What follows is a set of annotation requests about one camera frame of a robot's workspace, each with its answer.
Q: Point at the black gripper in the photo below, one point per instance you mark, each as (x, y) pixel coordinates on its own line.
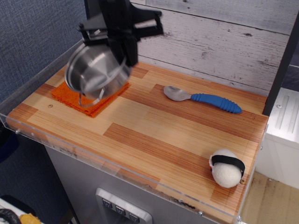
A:
(123, 21)

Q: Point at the stainless steel pot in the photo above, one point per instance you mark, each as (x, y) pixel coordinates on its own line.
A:
(95, 74)

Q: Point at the orange folded cloth napkin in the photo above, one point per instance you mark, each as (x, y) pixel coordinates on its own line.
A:
(70, 98)

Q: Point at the white plush sushi toy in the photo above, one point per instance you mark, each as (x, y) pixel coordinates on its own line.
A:
(227, 170)

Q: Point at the grey toy fridge cabinet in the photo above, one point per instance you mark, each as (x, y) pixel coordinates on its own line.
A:
(172, 195)

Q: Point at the silver dispenser button panel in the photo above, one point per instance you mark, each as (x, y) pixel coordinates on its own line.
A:
(117, 209)

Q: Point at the white ribbed box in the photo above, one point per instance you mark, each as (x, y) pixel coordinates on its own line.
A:
(278, 157)

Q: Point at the yellow object bottom left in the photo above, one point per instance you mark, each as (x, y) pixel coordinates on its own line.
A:
(29, 219)

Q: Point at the dark vertical post left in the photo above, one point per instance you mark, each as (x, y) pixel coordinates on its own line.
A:
(93, 13)

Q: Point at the dark vertical post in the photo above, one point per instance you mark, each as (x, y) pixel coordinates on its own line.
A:
(93, 13)
(282, 69)

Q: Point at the blue handled metal spoon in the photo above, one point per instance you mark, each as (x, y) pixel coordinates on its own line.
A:
(177, 94)

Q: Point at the dark vertical post right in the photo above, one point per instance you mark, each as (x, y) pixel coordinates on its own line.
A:
(282, 69)

